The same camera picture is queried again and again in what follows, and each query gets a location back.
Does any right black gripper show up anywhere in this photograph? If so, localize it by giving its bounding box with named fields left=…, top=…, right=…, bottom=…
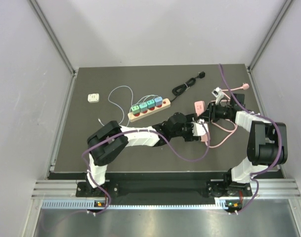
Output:
left=197, top=101, right=233, bottom=123

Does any pink power strip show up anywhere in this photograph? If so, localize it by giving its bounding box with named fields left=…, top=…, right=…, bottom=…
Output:
left=194, top=101, right=208, bottom=143

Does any beige red power strip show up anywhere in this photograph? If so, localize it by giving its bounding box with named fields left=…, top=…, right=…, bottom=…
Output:
left=128, top=98, right=171, bottom=122

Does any teal usb charger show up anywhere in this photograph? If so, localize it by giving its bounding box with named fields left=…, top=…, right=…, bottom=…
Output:
left=139, top=102, right=148, bottom=113

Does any green usb charger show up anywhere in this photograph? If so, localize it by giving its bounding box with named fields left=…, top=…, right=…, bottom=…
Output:
left=131, top=105, right=140, bottom=115

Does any white square adapter plug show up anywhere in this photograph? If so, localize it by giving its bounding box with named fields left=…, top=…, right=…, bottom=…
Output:
left=87, top=93, right=100, bottom=103

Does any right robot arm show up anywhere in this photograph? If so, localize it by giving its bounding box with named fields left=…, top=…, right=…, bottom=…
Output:
left=196, top=92, right=288, bottom=197

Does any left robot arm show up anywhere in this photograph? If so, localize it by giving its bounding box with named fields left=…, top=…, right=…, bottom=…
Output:
left=86, top=113, right=208, bottom=196

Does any blue usb charger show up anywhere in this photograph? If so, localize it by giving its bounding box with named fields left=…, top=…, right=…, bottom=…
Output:
left=154, top=97, right=163, bottom=107

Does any turquoise usb charger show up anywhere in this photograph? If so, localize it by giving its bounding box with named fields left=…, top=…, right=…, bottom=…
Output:
left=146, top=100, right=156, bottom=110

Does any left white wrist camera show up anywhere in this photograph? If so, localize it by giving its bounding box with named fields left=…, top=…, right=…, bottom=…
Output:
left=192, top=119, right=209, bottom=136

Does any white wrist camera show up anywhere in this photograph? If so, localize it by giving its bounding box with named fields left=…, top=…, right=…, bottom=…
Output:
left=192, top=119, right=209, bottom=136
left=212, top=87, right=225, bottom=105

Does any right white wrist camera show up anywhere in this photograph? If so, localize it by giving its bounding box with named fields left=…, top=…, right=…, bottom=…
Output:
left=212, top=87, right=225, bottom=105

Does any black power cord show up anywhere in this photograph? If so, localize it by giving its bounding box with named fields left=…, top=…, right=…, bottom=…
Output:
left=169, top=71, right=207, bottom=103

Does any pink power cord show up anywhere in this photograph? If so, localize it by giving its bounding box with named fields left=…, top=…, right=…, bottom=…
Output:
left=206, top=82, right=250, bottom=149

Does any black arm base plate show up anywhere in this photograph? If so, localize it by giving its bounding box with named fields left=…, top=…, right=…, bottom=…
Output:
left=76, top=179, right=252, bottom=202

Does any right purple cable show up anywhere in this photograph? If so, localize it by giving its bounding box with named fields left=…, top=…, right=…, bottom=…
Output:
left=218, top=63, right=284, bottom=214

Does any light blue usb cable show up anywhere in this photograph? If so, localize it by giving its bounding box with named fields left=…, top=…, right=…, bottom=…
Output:
left=107, top=85, right=134, bottom=126

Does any mint green usb cable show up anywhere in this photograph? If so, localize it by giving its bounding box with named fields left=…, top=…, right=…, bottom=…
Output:
left=97, top=94, right=159, bottom=124

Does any grey slotted cable duct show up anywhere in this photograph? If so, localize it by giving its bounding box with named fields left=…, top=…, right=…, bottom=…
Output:
left=41, top=198, right=242, bottom=210

